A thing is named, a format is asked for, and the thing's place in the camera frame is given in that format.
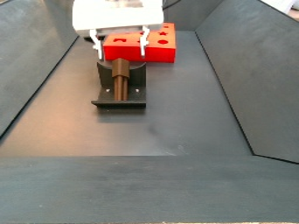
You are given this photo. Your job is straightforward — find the brown three prong object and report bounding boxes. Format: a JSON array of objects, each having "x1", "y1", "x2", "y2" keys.
[{"x1": 113, "y1": 58, "x2": 130, "y2": 101}]

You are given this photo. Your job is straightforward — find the black curved fixture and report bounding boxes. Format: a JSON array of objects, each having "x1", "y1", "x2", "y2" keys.
[{"x1": 91, "y1": 61, "x2": 146, "y2": 109}]

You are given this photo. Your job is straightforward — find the red shape-hole block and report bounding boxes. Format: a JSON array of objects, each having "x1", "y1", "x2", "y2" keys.
[{"x1": 103, "y1": 23, "x2": 177, "y2": 63}]

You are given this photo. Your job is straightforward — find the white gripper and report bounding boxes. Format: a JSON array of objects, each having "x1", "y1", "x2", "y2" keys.
[{"x1": 72, "y1": 0, "x2": 165, "y2": 60}]

